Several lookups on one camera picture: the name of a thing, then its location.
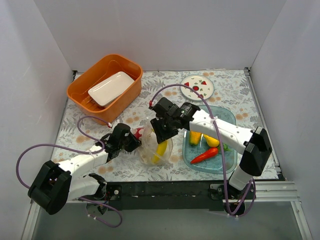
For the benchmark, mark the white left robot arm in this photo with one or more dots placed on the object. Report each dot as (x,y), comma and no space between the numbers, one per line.
(57,183)

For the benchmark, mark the yellow fake food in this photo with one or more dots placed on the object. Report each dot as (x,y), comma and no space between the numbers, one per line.
(161,149)

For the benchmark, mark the polka dot zip top bag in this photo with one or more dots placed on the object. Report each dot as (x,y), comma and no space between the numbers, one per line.
(149,146)

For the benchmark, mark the yellow orange fake mango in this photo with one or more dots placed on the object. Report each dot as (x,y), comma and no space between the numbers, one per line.
(194,138)

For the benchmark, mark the round watermelon pattern plate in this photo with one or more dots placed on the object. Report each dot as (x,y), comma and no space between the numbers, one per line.
(199,83)

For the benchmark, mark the orange plastic bin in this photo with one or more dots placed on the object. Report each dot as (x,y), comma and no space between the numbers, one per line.
(77,91)

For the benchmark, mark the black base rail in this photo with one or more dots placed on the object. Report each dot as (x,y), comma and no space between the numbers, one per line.
(166,195)

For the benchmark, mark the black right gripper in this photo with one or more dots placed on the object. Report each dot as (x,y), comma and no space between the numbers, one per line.
(162,130)

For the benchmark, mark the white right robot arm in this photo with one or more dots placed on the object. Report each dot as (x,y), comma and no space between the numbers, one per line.
(253,145)

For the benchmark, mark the clear teal plastic tray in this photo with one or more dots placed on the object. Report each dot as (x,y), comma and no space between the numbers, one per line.
(213,165)

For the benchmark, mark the white rectangular dish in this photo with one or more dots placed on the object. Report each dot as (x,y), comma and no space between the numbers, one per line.
(109,89)

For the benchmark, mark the fake carrot with green leaves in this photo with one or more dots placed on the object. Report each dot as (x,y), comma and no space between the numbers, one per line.
(210,153)

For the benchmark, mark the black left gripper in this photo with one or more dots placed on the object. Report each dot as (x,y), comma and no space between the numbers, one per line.
(133,143)

